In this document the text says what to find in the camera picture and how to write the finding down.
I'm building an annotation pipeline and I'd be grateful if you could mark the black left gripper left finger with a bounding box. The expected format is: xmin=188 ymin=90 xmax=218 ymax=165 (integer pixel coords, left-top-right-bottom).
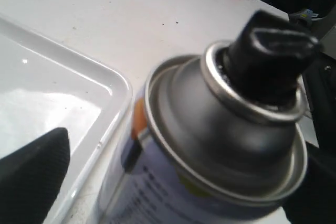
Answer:
xmin=1 ymin=127 xmax=70 ymax=223

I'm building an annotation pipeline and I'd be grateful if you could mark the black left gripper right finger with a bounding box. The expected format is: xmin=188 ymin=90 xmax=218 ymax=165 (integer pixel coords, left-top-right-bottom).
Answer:
xmin=283 ymin=142 xmax=335 ymax=223

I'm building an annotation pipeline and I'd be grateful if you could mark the white spray paint can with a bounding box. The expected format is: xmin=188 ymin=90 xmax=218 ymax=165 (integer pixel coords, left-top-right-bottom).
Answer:
xmin=97 ymin=10 xmax=321 ymax=223

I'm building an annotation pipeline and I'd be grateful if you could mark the white plastic tray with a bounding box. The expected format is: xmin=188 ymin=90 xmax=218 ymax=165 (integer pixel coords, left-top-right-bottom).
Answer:
xmin=1 ymin=17 xmax=133 ymax=223

